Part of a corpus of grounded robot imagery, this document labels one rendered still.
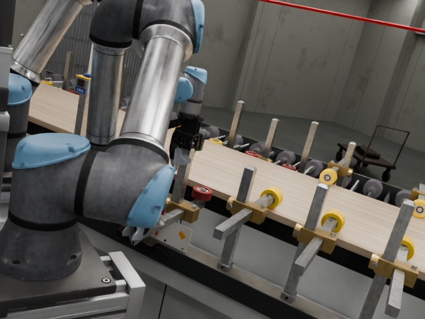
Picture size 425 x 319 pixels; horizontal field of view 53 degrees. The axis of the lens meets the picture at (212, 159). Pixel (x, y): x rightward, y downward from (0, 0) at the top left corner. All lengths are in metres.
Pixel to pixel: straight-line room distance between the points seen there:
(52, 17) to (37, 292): 0.80
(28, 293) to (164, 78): 0.45
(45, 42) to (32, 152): 0.64
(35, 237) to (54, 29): 0.70
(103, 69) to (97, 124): 0.15
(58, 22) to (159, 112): 0.59
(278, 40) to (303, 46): 0.83
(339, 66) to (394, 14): 1.76
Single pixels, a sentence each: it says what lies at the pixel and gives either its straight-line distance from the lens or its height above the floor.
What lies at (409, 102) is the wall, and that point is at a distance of 11.79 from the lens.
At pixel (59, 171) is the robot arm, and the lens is 0.73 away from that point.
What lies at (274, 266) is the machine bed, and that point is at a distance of 1.78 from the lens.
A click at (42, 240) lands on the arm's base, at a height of 1.11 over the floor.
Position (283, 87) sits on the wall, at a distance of 10.81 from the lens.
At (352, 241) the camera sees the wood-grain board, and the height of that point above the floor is 0.90.
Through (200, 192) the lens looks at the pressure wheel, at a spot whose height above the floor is 0.91.
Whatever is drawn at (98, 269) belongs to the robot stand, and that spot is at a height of 1.04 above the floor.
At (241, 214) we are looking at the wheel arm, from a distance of 1.43.
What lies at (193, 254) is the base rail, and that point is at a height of 0.70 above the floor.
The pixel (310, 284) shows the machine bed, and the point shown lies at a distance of 1.77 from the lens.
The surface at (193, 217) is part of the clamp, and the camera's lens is 1.60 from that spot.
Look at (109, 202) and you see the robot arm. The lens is 0.72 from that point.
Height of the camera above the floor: 1.49
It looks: 16 degrees down
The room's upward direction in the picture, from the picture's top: 14 degrees clockwise
